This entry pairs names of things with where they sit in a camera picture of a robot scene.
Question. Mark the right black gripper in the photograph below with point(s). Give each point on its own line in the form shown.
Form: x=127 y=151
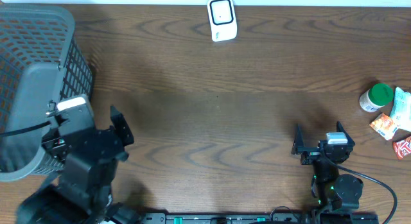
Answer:
x=311 y=153

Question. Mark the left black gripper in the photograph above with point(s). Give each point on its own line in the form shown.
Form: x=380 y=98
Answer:
x=117 y=147

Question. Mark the small orange tissue pack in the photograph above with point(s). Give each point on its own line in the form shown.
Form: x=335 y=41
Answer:
x=385 y=126

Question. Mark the green lid jar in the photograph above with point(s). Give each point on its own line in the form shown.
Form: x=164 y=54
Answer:
x=376 y=97

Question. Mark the orange Top chocolate bar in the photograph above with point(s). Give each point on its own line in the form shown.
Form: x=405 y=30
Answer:
x=402 y=148

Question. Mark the light blue wipes packet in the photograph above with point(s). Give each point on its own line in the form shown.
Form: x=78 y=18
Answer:
x=400 y=112

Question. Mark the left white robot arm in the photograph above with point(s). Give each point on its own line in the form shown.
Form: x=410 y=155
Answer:
x=82 y=191

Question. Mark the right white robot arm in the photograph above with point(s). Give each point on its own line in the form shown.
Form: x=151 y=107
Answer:
x=337 y=193

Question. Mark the grey plastic shopping basket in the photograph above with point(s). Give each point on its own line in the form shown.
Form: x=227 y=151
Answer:
x=41 y=65

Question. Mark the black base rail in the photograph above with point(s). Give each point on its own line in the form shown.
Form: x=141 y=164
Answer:
x=279 y=217

